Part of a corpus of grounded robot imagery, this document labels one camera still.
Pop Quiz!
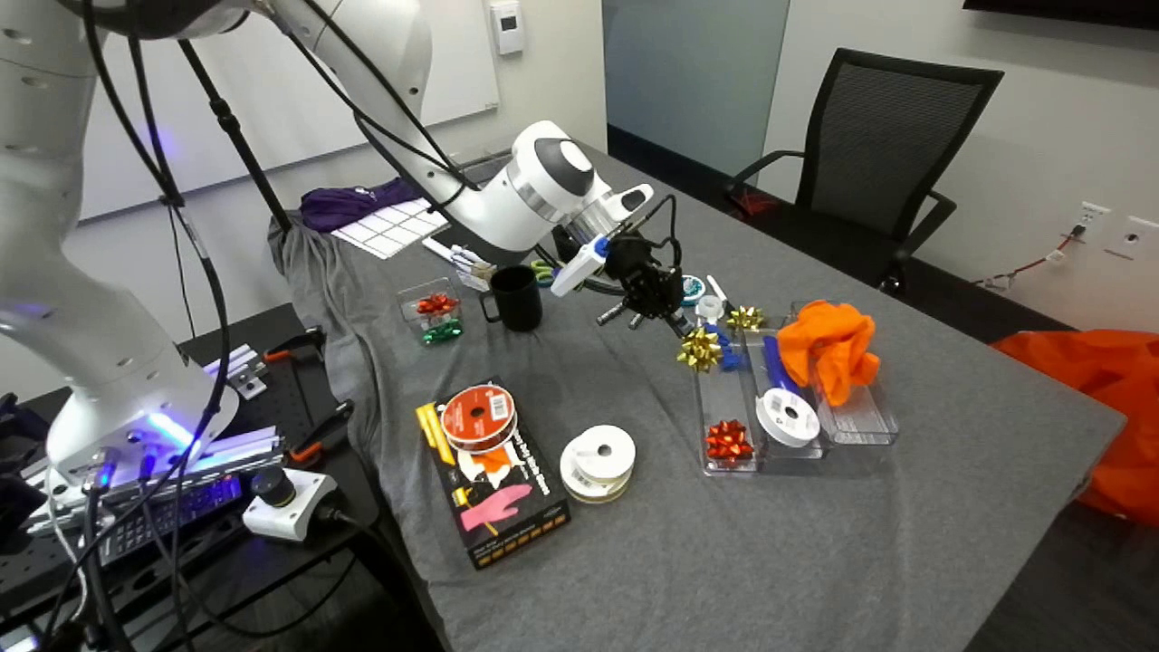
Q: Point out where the black mesh office chair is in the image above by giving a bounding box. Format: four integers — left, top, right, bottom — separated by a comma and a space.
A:
719, 46, 1006, 302

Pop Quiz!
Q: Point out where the black robot cart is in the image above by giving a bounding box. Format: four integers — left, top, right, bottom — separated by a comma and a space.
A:
0, 302, 420, 652

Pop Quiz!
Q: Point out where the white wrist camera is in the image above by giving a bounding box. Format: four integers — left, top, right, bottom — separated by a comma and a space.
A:
546, 232, 619, 302

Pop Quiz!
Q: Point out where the red gift bow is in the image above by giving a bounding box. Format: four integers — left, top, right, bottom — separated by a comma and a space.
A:
413, 289, 462, 325
701, 416, 761, 471

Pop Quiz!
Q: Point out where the small clear supply box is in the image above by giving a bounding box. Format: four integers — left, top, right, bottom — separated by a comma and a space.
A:
447, 248, 501, 293

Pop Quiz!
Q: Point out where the grey tablecloth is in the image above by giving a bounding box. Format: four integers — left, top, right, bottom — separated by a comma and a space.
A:
263, 132, 1131, 652

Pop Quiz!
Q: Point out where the black orange clamp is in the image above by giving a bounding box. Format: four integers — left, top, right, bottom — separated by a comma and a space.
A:
257, 329, 330, 369
286, 399, 362, 471

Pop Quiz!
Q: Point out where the orange cloth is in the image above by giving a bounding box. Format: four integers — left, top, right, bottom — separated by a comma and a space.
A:
776, 299, 887, 412

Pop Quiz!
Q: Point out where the white wall thermostat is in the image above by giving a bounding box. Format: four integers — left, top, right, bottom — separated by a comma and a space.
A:
485, 0, 529, 63

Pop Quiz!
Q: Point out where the purple cloth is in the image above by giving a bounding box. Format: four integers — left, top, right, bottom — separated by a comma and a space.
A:
298, 173, 429, 237

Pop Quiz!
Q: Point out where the small gold gift bow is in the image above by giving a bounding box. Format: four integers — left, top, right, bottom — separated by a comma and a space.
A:
719, 302, 771, 340

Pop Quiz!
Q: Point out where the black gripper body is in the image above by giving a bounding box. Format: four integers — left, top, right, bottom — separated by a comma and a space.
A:
600, 227, 668, 302

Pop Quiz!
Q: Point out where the large gold gift bow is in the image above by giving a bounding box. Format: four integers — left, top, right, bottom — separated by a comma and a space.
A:
672, 323, 727, 376

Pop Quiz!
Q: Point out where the black mug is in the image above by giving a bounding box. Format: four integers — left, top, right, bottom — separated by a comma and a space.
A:
477, 262, 546, 336

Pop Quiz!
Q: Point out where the clear compartment organizer tray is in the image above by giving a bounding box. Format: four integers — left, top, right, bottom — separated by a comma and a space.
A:
688, 314, 905, 481

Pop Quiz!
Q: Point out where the orange bag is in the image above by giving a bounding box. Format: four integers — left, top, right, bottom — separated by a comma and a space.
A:
994, 325, 1159, 530

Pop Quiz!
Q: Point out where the blue ribbon piece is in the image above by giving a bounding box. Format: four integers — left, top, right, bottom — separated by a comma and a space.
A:
715, 323, 752, 376

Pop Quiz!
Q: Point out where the black wall television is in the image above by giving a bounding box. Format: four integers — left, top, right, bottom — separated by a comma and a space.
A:
959, 0, 1159, 38

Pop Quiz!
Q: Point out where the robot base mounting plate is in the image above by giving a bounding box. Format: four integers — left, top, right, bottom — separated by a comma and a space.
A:
0, 416, 290, 573

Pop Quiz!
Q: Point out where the orange ribbon spool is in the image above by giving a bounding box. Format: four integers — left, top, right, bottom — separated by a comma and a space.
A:
436, 381, 526, 453

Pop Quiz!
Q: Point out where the black tripod pole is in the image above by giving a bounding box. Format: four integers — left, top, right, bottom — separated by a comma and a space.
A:
173, 34, 298, 232

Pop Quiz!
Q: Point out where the large white ribbon spool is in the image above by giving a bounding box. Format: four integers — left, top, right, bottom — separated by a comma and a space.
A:
553, 422, 642, 508

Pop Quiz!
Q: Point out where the black glove box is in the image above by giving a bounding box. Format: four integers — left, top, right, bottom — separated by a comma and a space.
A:
413, 372, 577, 573

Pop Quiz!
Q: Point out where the white emergency stop box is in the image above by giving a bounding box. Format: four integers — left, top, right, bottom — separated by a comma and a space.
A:
240, 463, 340, 546

